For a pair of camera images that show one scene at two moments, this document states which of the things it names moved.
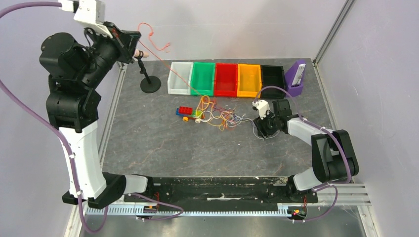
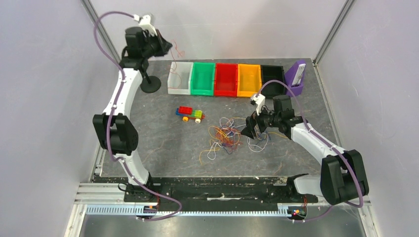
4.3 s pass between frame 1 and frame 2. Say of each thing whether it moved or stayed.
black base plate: stayed
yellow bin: stayed
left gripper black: moved
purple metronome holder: stayed
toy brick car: stayed
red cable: moved
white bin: stayed
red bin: stayed
